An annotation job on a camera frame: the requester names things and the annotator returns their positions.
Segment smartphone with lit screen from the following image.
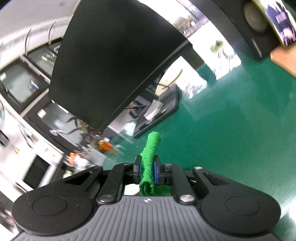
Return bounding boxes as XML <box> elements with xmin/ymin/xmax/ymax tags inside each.
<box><xmin>253</xmin><ymin>0</ymin><xmax>295</xmax><ymax>49</ymax></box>

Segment potted plant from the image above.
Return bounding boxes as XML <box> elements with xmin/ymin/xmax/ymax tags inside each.
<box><xmin>66</xmin><ymin>116</ymin><xmax>101</xmax><ymax>145</ymax></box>

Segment grey notepad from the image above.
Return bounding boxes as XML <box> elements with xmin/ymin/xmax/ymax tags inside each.
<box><xmin>144</xmin><ymin>100</ymin><xmax>164</xmax><ymax>121</ymax></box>

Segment black speaker with blue knob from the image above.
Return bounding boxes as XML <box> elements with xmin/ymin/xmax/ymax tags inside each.
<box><xmin>215</xmin><ymin>1</ymin><xmax>280</xmax><ymax>59</ymax></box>

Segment grey desk organiser box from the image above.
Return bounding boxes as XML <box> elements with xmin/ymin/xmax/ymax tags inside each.
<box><xmin>86</xmin><ymin>150</ymin><xmax>107</xmax><ymax>168</ymax></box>

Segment green cleaning cloth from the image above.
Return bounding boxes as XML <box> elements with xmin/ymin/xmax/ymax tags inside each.
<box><xmin>139</xmin><ymin>132</ymin><xmax>171</xmax><ymax>196</ymax></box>

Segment orange cup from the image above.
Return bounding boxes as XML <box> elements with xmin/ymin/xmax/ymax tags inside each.
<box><xmin>98</xmin><ymin>140</ymin><xmax>113</xmax><ymax>153</ymax></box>

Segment grey monitor stand base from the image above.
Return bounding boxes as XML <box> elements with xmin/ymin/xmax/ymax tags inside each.
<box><xmin>132</xmin><ymin>84</ymin><xmax>181</xmax><ymax>138</ymax></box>

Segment black curved monitor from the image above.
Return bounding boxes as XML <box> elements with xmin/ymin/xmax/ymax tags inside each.
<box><xmin>49</xmin><ymin>1</ymin><xmax>192</xmax><ymax>131</ymax></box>

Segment tan leather mouse mat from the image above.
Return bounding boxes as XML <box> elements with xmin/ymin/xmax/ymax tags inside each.
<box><xmin>270</xmin><ymin>45</ymin><xmax>296</xmax><ymax>77</ymax></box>

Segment white microwave oven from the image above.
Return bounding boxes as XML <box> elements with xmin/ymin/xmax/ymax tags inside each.
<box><xmin>16</xmin><ymin>141</ymin><xmax>64</xmax><ymax>192</ymax></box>

